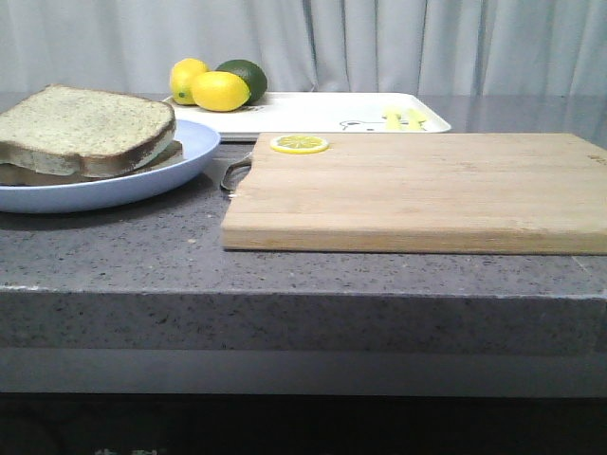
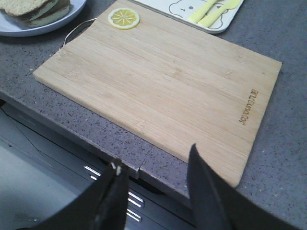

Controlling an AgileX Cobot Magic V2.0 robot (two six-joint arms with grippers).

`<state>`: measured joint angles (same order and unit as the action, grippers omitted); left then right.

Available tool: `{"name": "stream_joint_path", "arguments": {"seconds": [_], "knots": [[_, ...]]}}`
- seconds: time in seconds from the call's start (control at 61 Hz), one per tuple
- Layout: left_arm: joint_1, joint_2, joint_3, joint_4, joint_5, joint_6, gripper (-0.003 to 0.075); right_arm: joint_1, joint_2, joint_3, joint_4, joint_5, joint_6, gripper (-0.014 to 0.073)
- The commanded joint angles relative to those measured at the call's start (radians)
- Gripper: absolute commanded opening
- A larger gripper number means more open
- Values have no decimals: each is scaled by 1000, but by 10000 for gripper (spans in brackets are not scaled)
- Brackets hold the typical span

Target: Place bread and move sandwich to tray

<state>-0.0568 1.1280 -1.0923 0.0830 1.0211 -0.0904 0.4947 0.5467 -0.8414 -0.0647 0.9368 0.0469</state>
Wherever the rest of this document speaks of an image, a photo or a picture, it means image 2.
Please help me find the light blue plate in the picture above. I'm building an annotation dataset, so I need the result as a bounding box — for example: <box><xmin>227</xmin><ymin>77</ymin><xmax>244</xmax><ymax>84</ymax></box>
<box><xmin>0</xmin><ymin>0</ymin><xmax>87</xmax><ymax>37</ymax></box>

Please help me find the yellow plastic fork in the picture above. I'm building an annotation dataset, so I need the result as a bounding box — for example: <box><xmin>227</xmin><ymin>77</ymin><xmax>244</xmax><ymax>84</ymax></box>
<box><xmin>188</xmin><ymin>0</ymin><xmax>217</xmax><ymax>23</ymax></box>

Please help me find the metal cutting board handle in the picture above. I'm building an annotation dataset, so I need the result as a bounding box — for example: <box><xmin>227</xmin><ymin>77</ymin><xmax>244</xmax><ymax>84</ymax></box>
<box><xmin>62</xmin><ymin>18</ymin><xmax>96</xmax><ymax>47</ymax></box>

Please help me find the lemon slice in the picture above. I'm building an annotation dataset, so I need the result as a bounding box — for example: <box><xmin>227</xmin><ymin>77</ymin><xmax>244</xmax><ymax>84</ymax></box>
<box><xmin>107</xmin><ymin>8</ymin><xmax>140</xmax><ymax>30</ymax></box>

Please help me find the bread slice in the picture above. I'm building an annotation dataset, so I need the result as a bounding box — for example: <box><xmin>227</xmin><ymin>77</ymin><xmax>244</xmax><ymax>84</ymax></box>
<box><xmin>15</xmin><ymin>0</ymin><xmax>70</xmax><ymax>27</ymax></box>
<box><xmin>0</xmin><ymin>0</ymin><xmax>58</xmax><ymax>21</ymax></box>

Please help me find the wooden cutting board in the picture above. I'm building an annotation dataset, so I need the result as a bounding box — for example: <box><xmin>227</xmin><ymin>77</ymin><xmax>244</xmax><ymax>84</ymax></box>
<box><xmin>34</xmin><ymin>0</ymin><xmax>282</xmax><ymax>187</ymax></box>

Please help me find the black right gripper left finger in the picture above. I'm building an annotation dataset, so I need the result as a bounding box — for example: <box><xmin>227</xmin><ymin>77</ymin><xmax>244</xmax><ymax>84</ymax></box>
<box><xmin>27</xmin><ymin>159</ymin><xmax>129</xmax><ymax>230</ymax></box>

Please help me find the yellow plastic knife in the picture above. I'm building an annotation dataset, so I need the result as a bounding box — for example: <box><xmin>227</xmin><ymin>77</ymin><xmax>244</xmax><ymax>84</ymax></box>
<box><xmin>197</xmin><ymin>0</ymin><xmax>241</xmax><ymax>28</ymax></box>

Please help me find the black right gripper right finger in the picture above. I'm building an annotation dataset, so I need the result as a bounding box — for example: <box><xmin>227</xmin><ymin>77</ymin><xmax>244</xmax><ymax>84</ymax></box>
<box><xmin>187</xmin><ymin>144</ymin><xmax>296</xmax><ymax>230</ymax></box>

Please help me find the white tray with bear print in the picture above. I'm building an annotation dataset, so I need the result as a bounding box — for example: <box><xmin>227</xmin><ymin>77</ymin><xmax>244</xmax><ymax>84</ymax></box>
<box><xmin>134</xmin><ymin>0</ymin><xmax>243</xmax><ymax>34</ymax></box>

